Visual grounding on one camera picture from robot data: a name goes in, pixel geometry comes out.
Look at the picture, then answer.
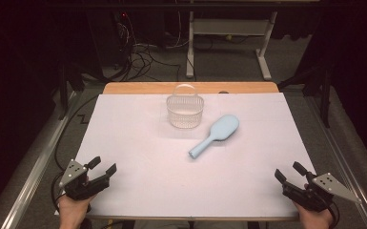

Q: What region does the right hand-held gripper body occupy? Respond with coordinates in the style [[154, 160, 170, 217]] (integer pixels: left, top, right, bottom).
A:
[[281, 172, 363, 214]]

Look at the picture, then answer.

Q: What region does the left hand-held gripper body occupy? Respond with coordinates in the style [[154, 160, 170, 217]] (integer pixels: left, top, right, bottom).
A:
[[58, 158, 111, 201]]

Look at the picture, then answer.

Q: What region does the light blue hairbrush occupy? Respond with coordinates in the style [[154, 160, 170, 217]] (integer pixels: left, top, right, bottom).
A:
[[188, 114, 240, 159]]

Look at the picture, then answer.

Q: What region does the white plastic basket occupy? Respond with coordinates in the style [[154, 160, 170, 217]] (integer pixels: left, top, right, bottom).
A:
[[166, 83, 205, 130]]

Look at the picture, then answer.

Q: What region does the person's right hand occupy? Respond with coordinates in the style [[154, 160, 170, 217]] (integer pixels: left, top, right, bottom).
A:
[[293, 201, 336, 229]]

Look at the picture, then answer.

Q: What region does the person's left hand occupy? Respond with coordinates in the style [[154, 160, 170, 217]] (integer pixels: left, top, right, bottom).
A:
[[57, 194, 96, 229]]

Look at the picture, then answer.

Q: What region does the white paper sheet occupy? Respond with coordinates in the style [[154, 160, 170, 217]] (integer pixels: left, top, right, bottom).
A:
[[54, 92, 318, 221]]

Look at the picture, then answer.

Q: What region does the black metal stand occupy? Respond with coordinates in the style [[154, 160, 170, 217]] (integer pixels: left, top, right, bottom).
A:
[[56, 60, 87, 121], [277, 63, 336, 129]]

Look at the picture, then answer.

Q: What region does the dark computer tower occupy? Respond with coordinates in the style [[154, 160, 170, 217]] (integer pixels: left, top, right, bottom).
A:
[[85, 9, 132, 70]]

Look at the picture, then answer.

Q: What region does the left hand-held gripper cable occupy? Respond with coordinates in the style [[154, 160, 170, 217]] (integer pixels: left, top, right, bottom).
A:
[[50, 171, 69, 209]]

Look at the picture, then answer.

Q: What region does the hand-held gripper cable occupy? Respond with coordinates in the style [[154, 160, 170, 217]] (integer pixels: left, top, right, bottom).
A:
[[326, 203, 341, 229], [50, 171, 69, 209]]

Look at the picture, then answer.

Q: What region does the right hand-held gripper cable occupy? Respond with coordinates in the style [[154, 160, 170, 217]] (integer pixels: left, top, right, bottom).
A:
[[326, 203, 341, 229]]

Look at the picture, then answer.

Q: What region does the long black floor cable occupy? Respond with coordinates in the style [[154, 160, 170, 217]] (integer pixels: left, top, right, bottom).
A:
[[53, 94, 100, 174]]

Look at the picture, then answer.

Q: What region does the metal floor rail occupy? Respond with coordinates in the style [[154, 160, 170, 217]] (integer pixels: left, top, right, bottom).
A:
[[0, 90, 78, 229], [304, 94, 367, 229]]

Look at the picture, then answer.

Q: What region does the tangle of floor cables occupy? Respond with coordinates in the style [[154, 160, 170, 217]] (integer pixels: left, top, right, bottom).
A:
[[113, 12, 185, 82]]

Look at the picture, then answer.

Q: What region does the white metal desk frame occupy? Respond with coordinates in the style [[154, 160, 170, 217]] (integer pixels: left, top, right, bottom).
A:
[[185, 0, 279, 81]]

